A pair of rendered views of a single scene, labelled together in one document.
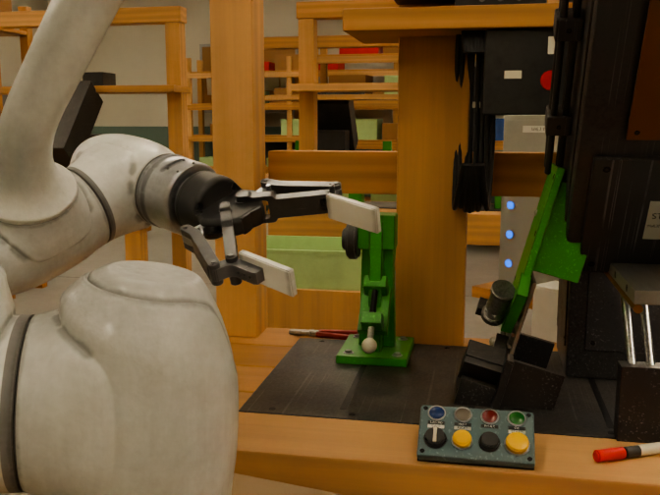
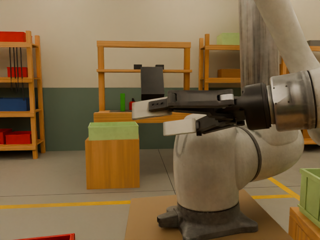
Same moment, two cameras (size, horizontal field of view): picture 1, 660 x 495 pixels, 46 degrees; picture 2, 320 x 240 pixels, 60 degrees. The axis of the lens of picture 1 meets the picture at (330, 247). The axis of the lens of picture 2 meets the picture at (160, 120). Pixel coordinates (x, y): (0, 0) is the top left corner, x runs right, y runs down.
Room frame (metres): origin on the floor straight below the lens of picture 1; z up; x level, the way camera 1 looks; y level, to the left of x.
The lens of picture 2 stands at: (1.29, -0.15, 1.28)
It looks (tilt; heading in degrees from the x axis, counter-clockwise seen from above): 7 degrees down; 162
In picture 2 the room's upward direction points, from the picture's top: straight up
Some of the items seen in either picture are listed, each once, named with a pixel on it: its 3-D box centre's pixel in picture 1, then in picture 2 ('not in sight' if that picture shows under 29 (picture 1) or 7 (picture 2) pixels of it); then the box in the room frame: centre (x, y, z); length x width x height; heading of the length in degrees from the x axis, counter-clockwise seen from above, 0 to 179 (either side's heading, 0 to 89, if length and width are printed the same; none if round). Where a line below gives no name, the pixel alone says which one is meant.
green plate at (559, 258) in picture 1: (558, 231); not in sight; (1.21, -0.35, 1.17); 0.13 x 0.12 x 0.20; 79
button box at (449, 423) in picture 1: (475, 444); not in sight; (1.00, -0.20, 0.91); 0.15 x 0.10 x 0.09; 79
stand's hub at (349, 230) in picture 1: (351, 239); not in sight; (1.46, -0.04, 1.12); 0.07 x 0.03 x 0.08; 169
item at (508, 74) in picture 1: (530, 73); not in sight; (1.48, -0.37, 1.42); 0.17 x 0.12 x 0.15; 79
